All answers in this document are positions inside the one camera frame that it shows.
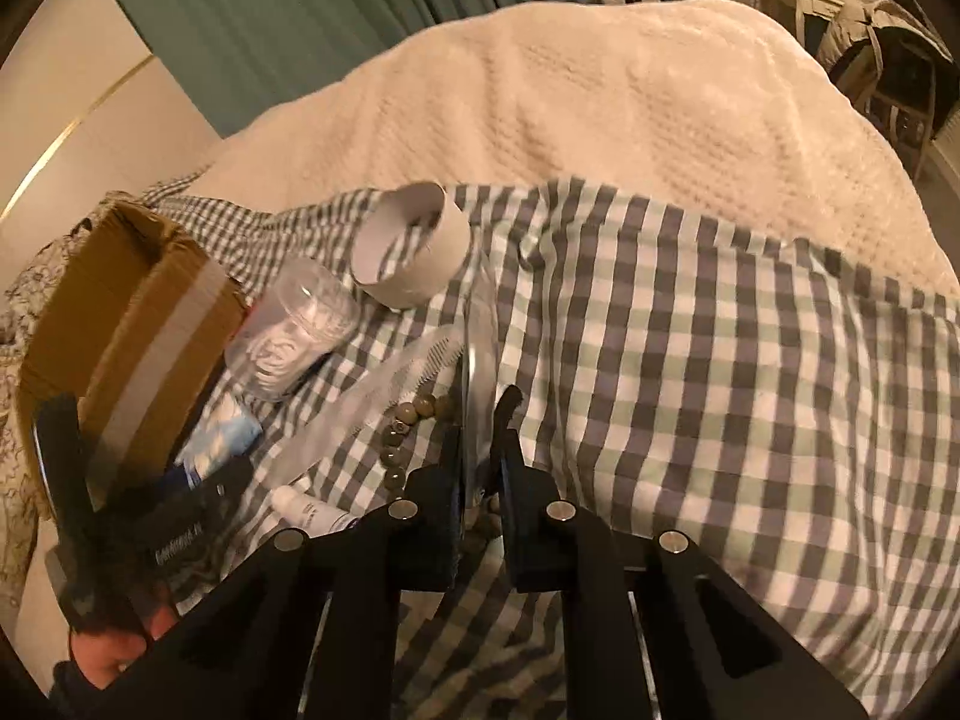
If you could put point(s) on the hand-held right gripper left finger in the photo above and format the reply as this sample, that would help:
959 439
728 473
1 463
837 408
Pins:
441 532

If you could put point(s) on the grey white checked cloth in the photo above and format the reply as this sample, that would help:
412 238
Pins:
712 390

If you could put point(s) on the person's left hand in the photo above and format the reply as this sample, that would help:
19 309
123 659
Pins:
124 641

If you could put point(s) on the clear plastic swab jar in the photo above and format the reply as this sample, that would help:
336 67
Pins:
289 330

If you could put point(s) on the brown cardboard box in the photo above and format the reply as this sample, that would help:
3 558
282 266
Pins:
112 330

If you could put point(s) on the green curtain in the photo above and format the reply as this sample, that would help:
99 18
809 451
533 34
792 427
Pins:
315 22

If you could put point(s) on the cream textured blanket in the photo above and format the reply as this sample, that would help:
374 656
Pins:
600 97

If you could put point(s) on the blue white tissue packet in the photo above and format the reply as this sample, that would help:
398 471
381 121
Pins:
217 439

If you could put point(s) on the white tube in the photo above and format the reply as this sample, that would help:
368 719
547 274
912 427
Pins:
311 514

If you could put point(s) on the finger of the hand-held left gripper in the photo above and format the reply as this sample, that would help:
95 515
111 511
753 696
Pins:
64 457

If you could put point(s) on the beige black backpack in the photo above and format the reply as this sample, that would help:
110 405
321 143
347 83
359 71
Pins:
892 67

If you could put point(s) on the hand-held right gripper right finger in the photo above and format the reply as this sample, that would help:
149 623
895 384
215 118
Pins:
525 532

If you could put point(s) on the white tape roll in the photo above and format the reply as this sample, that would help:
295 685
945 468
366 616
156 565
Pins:
409 247

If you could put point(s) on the clear plastic comb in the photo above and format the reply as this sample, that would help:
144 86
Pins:
375 397

